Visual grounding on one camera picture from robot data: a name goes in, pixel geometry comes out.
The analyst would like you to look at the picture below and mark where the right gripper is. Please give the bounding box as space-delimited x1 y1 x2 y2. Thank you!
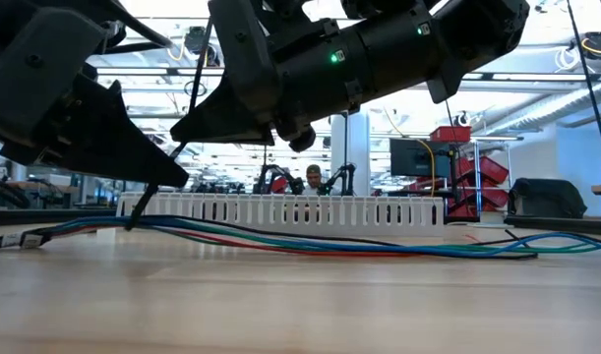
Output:
169 0 368 153

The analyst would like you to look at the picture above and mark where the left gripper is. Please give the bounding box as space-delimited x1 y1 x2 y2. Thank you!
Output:
0 0 190 187

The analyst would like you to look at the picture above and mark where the black zip tie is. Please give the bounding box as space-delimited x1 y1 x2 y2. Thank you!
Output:
125 18 215 231

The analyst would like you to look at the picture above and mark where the white cable end connector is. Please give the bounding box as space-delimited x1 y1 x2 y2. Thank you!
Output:
0 229 48 250

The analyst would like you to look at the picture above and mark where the red cable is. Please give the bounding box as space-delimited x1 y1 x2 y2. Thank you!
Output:
53 225 422 258

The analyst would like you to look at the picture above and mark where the white slotted cable duct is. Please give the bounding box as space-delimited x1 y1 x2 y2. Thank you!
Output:
115 191 447 238

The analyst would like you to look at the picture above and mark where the blue cable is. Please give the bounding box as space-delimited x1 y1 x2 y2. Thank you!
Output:
43 215 601 260

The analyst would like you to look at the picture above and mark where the green cable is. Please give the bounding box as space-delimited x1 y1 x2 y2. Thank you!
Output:
58 218 601 255

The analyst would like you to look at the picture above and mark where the black ceiling-mounted device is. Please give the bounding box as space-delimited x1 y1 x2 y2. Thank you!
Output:
184 25 221 68

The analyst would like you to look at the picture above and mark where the person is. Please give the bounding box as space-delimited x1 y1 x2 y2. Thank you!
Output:
302 164 327 197

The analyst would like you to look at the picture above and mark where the white building column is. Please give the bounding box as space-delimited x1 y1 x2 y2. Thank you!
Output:
331 111 371 197

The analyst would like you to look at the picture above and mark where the black monitor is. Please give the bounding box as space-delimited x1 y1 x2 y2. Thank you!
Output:
389 138 452 179

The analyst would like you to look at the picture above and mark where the red storage bin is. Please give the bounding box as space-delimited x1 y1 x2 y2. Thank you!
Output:
455 155 511 186
476 186 511 208
447 202 478 220
430 125 473 144

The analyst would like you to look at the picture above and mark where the white metal shelf rack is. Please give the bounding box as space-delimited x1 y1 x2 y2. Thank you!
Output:
469 136 525 222

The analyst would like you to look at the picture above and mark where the black covered bag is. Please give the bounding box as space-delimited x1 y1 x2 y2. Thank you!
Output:
507 177 589 220

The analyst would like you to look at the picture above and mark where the black thick hose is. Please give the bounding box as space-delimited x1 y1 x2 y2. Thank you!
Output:
0 176 31 210

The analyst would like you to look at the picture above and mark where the yellow hanging cable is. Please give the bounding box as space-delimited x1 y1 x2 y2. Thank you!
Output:
383 110 437 198

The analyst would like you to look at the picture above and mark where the thin long black cable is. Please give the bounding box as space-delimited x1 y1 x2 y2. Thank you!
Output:
444 99 472 199

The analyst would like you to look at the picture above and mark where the silver ventilation duct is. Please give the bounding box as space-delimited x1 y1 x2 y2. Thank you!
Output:
481 81 601 137

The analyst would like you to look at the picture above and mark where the thick taut black cable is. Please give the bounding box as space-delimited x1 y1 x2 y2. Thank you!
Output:
567 0 601 173

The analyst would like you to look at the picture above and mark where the black ceiling cable reel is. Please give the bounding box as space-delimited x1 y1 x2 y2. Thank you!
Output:
577 31 601 63

